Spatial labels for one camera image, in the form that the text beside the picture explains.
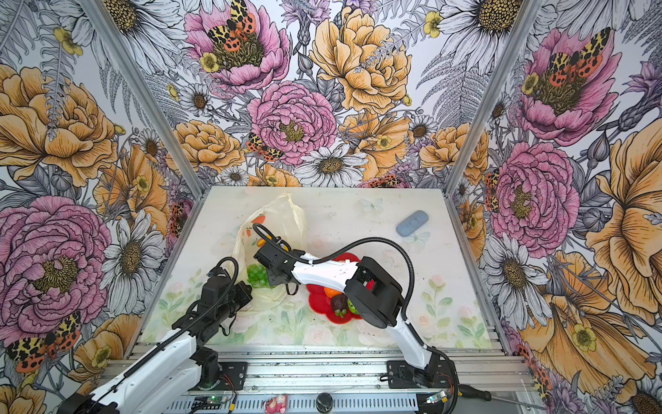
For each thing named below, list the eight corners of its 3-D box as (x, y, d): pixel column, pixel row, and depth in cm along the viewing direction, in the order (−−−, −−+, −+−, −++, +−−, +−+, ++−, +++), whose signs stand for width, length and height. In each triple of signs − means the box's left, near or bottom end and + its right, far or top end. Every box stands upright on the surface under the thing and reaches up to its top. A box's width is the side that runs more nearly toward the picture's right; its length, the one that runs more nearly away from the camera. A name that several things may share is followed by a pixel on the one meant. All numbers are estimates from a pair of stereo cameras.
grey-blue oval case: (405, 239, 107) (406, 235, 105) (393, 230, 110) (394, 226, 108) (428, 219, 114) (430, 215, 112) (417, 211, 117) (419, 207, 115)
